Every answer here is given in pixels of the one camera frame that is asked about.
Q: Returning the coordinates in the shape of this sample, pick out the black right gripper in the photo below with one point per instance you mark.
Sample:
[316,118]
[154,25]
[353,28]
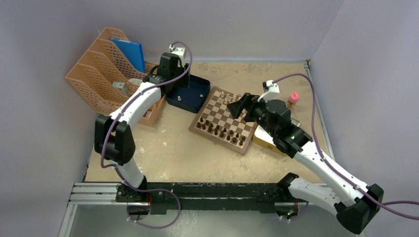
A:
[235,108]

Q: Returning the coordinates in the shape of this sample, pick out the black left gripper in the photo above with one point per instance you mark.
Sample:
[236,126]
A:
[183,82]

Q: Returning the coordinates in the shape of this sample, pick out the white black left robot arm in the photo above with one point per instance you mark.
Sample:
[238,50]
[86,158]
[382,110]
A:
[113,138]

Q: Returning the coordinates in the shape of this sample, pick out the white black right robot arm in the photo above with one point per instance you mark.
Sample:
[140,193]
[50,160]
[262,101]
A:
[351,200]

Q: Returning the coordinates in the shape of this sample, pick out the wooden chess board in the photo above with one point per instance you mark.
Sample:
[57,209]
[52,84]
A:
[214,122]

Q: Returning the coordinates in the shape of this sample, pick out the gold metal tin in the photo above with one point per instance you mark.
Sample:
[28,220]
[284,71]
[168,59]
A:
[262,138]

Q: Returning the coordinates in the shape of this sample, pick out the dark blue tray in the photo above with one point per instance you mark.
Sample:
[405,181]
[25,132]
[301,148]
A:
[192,98]

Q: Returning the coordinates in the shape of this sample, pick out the blue folder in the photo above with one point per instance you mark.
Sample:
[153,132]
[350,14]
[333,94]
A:
[132,51]

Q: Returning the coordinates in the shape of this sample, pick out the grey box red label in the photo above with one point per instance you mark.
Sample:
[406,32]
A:
[122,88]

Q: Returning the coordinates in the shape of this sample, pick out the pink capped small bottle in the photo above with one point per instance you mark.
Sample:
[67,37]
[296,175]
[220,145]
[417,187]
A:
[293,99]

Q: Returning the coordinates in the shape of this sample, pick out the peach plastic file organizer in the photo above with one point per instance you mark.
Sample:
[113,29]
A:
[101,65]

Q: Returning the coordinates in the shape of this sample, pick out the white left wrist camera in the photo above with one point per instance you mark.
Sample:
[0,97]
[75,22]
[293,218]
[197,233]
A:
[179,51]

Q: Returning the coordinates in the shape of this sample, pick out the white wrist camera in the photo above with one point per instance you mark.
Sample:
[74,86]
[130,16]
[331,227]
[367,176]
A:
[271,90]
[179,51]

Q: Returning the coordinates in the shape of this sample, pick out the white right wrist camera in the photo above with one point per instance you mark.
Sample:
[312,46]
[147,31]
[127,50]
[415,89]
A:
[271,90]

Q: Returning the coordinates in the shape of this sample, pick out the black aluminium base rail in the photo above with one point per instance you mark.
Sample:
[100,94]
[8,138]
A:
[164,196]

